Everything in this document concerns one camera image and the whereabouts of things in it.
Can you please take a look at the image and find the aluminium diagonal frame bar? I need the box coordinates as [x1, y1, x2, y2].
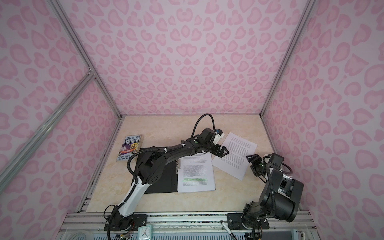
[1, 71, 94, 193]

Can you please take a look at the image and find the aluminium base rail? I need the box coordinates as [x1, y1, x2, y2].
[56, 211, 320, 240]

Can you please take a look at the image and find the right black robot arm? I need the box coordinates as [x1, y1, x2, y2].
[241, 153, 304, 229]

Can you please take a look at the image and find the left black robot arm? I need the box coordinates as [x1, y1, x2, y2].
[104, 114, 229, 233]

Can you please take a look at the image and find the small white desk clock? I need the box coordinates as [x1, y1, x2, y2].
[138, 225, 153, 240]

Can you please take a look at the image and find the white printed sheet back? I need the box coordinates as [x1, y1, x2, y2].
[212, 133, 258, 181]

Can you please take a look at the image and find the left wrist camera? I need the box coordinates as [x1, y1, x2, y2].
[200, 128, 225, 145]

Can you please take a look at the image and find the black pen on rail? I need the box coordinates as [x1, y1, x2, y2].
[221, 221, 237, 240]

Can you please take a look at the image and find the black file folder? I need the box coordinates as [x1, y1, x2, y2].
[146, 159, 180, 194]

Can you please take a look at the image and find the colourful paperback book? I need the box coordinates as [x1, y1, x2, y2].
[117, 135, 142, 162]

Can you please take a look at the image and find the white sheet green header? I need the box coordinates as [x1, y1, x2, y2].
[178, 153, 216, 193]

